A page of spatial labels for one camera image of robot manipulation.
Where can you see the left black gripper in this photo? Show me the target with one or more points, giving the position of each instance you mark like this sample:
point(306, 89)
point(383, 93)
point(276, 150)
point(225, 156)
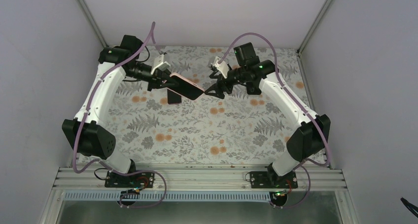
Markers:
point(156, 80)

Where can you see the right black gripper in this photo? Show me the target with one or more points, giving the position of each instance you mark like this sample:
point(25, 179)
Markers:
point(216, 86)

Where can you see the phone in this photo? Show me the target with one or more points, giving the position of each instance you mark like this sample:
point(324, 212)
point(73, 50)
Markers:
point(173, 98)
point(185, 87)

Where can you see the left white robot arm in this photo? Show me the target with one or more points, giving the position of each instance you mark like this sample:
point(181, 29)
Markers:
point(86, 134)

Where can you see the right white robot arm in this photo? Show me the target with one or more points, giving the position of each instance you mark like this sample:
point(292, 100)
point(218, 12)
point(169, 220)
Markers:
point(310, 130)

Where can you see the floral patterned table mat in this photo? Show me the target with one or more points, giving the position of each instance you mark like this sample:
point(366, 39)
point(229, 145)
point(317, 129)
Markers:
point(239, 129)

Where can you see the black object at edge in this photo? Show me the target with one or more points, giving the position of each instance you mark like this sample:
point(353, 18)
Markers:
point(411, 207)

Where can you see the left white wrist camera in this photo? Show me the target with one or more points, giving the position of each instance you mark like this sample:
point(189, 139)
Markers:
point(162, 62)

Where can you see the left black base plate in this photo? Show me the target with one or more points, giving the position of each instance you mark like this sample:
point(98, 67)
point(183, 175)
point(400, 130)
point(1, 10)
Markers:
point(140, 180)

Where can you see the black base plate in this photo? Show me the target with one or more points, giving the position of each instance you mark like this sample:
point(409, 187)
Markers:
point(265, 179)
point(140, 180)

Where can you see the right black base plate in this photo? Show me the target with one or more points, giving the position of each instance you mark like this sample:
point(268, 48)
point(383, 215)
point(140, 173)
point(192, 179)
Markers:
point(265, 179)

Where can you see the left aluminium frame post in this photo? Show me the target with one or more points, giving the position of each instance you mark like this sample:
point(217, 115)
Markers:
point(90, 18)

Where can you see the aluminium frame post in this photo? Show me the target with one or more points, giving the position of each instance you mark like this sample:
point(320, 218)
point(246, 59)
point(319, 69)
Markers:
point(314, 26)
point(90, 18)

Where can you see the aluminium mounting rail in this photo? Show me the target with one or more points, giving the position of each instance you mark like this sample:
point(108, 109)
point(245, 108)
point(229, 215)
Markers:
point(211, 177)

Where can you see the slotted grey cable duct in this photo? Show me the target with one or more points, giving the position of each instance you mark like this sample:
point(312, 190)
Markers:
point(175, 196)

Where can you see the right aluminium frame post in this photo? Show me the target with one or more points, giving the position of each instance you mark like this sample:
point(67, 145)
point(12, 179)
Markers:
point(314, 26)

